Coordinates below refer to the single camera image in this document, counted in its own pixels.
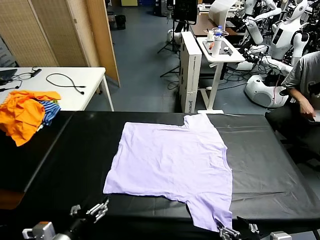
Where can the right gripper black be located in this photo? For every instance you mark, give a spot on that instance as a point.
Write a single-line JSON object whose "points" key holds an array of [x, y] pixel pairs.
{"points": [[252, 237]]}

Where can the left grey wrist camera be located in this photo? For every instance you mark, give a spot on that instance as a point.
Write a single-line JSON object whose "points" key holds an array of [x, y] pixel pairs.
{"points": [[41, 230]]}

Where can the black monitor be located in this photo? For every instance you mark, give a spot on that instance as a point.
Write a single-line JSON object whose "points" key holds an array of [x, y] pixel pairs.
{"points": [[185, 10]]}

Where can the white height-adjustable desk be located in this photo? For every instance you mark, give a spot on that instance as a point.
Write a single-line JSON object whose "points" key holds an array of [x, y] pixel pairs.
{"points": [[216, 60]]}

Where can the black tripod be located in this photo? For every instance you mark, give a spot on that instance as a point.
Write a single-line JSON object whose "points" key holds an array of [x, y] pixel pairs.
{"points": [[172, 37]]}

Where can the black laptop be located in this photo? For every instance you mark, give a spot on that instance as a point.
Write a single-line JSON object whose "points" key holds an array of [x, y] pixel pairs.
{"points": [[6, 75]]}

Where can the white tumbler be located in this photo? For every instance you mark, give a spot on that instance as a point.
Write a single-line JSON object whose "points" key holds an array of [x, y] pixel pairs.
{"points": [[216, 47]]}

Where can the lavender t-shirt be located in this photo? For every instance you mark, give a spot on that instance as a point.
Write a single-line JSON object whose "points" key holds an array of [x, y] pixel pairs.
{"points": [[170, 160]]}

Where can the black bin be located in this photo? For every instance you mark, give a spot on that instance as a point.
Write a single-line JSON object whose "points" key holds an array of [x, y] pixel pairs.
{"points": [[120, 22]]}

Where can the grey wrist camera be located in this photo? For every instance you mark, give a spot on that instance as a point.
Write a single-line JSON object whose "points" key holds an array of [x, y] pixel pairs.
{"points": [[41, 230], [280, 236]]}

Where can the seated person grey shirt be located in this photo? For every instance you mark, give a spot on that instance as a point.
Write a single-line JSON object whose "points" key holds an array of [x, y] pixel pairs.
{"points": [[303, 72]]}

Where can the clear water bottle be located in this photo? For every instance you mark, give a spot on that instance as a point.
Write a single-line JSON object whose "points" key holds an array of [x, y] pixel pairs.
{"points": [[218, 31]]}

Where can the orange garment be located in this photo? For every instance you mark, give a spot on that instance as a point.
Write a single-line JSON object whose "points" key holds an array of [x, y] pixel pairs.
{"points": [[21, 115]]}

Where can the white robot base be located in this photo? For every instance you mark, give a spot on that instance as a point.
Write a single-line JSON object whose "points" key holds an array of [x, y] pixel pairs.
{"points": [[260, 91]]}

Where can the tall white cardboard box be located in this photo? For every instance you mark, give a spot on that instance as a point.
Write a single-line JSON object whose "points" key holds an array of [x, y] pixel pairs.
{"points": [[191, 75]]}

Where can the brown desk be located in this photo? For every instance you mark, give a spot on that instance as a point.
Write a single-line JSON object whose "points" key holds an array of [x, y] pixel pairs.
{"points": [[200, 27]]}

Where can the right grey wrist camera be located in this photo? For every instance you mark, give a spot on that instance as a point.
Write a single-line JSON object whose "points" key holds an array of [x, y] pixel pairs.
{"points": [[280, 236]]}

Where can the white humanoid robot dark chest-panel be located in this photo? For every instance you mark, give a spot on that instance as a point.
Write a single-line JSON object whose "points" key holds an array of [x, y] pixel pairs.
{"points": [[285, 37]]}

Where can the white table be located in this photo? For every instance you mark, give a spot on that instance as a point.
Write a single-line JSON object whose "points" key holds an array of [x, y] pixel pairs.
{"points": [[82, 77]]}

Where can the white cup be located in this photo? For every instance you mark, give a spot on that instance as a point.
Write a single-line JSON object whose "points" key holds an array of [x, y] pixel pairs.
{"points": [[210, 35]]}

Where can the beige pegboard partition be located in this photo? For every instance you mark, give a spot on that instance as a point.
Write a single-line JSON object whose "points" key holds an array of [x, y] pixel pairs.
{"points": [[37, 32]]}

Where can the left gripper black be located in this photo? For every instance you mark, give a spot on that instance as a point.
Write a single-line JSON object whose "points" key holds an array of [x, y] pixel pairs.
{"points": [[78, 225]]}

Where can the wooden panel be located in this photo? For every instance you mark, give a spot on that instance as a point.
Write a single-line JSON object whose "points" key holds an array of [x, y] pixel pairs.
{"points": [[105, 37]]}

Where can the black table cover sheet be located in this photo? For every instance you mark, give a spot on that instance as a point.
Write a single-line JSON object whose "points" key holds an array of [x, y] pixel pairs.
{"points": [[252, 150]]}

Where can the blue striped garment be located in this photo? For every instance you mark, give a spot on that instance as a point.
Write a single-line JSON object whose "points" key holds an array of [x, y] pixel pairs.
{"points": [[51, 111]]}

